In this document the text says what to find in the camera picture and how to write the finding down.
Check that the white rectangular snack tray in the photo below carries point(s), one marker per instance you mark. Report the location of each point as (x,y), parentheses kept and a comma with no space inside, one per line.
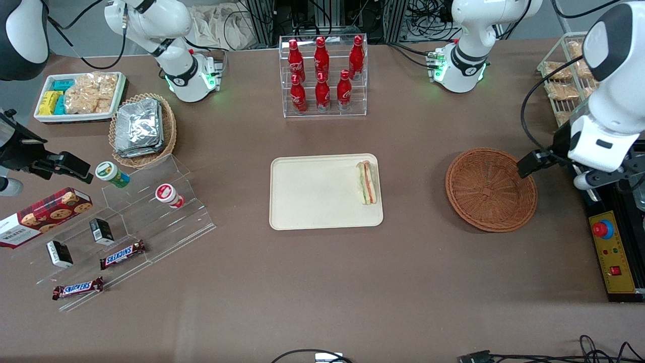
(80,117)

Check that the clear-wrapped snack pack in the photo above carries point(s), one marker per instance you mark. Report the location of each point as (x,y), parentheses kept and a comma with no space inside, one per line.
(562,92)
(557,70)
(575,50)

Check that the cream plastic tray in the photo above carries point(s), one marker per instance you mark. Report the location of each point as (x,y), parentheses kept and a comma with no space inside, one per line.
(317,191)

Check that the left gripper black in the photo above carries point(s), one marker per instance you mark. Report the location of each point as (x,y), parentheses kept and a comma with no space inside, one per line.
(557,144)

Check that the small black box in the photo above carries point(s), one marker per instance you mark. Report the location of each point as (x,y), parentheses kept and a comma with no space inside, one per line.
(102,232)
(59,254)

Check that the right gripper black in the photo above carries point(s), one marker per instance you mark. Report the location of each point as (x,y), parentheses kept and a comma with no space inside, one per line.
(19,149)

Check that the clear bag of rice crackers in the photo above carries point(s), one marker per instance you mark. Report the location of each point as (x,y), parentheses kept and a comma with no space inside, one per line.
(90,93)

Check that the red tartan cookie box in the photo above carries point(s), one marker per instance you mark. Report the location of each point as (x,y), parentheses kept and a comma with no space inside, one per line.
(45,217)

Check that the green-lid snack cup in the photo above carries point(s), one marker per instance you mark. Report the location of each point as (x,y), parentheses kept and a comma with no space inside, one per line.
(111,174)

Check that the empty brown wicker basket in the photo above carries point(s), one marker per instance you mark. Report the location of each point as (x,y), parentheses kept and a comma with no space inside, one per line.
(484,191)

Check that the teal snack packet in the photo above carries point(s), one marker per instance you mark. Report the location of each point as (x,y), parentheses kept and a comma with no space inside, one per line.
(60,106)
(63,84)

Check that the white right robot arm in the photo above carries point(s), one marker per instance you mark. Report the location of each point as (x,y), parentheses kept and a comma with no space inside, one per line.
(176,65)

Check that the layered sandwich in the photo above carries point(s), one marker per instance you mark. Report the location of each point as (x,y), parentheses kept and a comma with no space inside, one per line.
(366,184)

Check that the wicker basket with foil packets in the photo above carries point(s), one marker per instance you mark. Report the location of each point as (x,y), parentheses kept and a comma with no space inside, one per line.
(169,131)

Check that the yellow control box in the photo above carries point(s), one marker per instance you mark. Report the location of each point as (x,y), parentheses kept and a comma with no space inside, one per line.
(617,247)

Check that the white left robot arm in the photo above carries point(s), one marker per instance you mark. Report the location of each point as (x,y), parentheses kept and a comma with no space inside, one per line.
(468,50)

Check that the clear acrylic stepped shelf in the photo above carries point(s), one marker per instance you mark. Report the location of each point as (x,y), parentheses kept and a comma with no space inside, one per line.
(151,227)

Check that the small white device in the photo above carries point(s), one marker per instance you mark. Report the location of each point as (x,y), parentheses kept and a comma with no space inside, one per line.
(328,358)

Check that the red-lid snack cup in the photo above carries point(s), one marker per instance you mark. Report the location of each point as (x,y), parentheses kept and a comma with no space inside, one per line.
(169,195)

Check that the silver foil packet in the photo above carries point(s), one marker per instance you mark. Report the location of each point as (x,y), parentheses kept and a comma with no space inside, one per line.
(138,128)

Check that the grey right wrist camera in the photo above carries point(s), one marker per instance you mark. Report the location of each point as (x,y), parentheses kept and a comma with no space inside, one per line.
(9,186)

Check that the red emergency stop button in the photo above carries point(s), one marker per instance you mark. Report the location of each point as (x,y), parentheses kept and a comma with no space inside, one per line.
(602,229)

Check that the red cola bottle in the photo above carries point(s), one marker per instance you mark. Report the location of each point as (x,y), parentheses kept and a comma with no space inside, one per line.
(344,93)
(298,98)
(357,59)
(295,63)
(322,96)
(321,60)

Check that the clear acrylic bottle rack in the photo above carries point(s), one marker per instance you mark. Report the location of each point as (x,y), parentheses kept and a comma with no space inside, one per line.
(325,113)

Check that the white cloth bag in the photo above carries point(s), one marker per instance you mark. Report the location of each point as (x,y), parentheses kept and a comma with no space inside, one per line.
(221,27)

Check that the yellow snack packet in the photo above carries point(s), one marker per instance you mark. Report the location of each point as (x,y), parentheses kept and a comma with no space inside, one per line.
(48,102)

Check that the Snickers chocolate bar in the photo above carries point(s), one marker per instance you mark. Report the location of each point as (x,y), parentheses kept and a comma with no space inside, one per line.
(78,288)
(122,254)

